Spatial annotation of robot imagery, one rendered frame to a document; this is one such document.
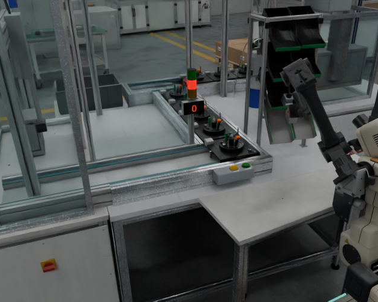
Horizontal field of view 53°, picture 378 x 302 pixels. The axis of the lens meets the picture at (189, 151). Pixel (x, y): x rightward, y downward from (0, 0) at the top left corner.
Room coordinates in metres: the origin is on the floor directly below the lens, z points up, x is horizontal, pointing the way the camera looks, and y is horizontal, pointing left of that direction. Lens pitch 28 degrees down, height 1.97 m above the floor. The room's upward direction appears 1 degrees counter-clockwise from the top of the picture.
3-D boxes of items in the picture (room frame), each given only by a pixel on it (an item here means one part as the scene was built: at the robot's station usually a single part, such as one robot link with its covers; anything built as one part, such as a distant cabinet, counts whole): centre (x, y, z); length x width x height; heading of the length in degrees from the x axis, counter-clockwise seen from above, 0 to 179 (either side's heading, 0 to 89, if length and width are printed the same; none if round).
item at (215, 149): (1.95, -0.24, 0.96); 0.24 x 0.24 x 0.02; 19
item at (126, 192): (1.71, -0.03, 0.91); 0.89 x 0.06 x 0.11; 109
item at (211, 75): (3.38, -0.31, 1.01); 0.24 x 0.24 x 0.13; 19
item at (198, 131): (2.19, -0.16, 1.01); 0.24 x 0.24 x 0.13; 19
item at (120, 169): (1.87, 0.05, 0.91); 0.84 x 0.28 x 0.10; 109
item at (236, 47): (7.25, -1.19, 0.20); 1.20 x 0.80 x 0.41; 26
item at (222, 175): (1.71, -0.23, 0.93); 0.21 x 0.07 x 0.06; 109
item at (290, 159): (2.37, -0.10, 0.84); 1.50 x 1.41 x 0.03; 109
